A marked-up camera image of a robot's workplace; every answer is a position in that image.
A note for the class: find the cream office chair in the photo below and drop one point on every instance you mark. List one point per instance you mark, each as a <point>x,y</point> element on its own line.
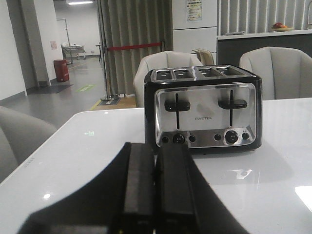
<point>205,56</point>

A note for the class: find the red barrier tape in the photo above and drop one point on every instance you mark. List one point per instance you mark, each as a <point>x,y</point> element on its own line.
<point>138,46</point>

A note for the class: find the beige armchair right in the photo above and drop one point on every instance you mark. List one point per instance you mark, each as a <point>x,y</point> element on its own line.
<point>285,72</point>

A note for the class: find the beige armchair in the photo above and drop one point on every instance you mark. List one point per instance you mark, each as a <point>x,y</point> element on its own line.
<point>285,72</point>
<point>20,136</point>
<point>163,61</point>

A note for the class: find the white cabinet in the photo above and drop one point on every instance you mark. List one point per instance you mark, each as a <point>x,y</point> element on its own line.
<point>189,35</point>

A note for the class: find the beige armchair near left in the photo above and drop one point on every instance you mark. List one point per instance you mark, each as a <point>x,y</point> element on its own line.
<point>20,136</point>

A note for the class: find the grey kitchen counter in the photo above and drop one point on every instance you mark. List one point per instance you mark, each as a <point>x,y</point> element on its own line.
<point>231,48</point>

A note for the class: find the metal trolley in hallway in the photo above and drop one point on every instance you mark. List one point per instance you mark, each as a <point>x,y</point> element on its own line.
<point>69,51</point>

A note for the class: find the black and chrome four-slot toaster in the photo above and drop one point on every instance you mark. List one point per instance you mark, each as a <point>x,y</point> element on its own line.
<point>210,109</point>

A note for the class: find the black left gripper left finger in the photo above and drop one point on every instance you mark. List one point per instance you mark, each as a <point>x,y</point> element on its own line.
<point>119,200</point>

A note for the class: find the red trash bin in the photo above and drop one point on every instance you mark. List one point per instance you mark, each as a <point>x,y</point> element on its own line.
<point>61,70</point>

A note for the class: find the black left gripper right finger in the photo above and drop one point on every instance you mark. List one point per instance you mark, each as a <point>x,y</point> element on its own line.
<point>185,202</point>

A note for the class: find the poster on white cabinet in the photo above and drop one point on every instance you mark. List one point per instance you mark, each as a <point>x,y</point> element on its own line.
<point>194,10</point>

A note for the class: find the fruit bowl on counter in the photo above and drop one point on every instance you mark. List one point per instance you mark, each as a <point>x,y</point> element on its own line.
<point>279,27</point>

